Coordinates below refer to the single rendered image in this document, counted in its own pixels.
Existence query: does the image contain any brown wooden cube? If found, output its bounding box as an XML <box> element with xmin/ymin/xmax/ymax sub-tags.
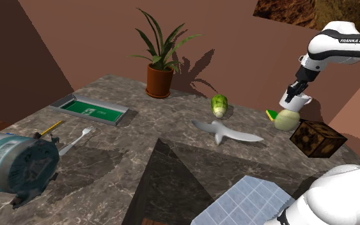
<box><xmin>288</xmin><ymin>119</ymin><xmax>348</xmax><ymax>159</ymax></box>

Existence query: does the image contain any potted plant in brown pot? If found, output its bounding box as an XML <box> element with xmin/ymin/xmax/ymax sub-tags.
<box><xmin>127</xmin><ymin>7</ymin><xmax>203</xmax><ymax>100</ymax></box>

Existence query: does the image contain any teal cylindrical canister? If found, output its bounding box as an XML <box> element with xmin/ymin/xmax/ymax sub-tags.
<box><xmin>0</xmin><ymin>130</ymin><xmax>61</xmax><ymax>210</ymax></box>

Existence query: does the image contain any pale green melon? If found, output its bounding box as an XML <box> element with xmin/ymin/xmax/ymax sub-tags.
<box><xmin>273</xmin><ymin>109</ymin><xmax>302</xmax><ymax>132</ymax></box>

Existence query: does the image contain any yellow pencil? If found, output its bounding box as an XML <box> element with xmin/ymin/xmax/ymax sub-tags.
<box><xmin>40</xmin><ymin>119</ymin><xmax>65</xmax><ymax>137</ymax></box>

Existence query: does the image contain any green lettuce head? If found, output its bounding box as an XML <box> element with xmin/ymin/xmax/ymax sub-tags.
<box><xmin>210</xmin><ymin>93</ymin><xmax>229</xmax><ymax>120</ymax></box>

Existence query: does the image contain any white cup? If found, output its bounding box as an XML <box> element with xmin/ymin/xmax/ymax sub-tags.
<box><xmin>279</xmin><ymin>92</ymin><xmax>313</xmax><ymax>113</ymax></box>

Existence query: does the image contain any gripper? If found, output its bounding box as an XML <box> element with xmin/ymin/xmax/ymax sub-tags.
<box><xmin>285</xmin><ymin>66</ymin><xmax>322</xmax><ymax>104</ymax></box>

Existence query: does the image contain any green and yellow sponge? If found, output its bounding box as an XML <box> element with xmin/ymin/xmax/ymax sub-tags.
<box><xmin>265</xmin><ymin>109</ymin><xmax>280</xmax><ymax>122</ymax></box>

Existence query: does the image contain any grey tray with green inside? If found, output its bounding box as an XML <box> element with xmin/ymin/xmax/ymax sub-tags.
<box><xmin>49</xmin><ymin>92</ymin><xmax>130</xmax><ymax>127</ymax></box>

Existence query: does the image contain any white bird figure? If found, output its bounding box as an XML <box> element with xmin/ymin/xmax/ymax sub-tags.
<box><xmin>190</xmin><ymin>119</ymin><xmax>265</xmax><ymax>147</ymax></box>

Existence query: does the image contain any white fork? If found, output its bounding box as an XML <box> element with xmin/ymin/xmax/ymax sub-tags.
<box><xmin>58</xmin><ymin>125</ymin><xmax>95</xmax><ymax>157</ymax></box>

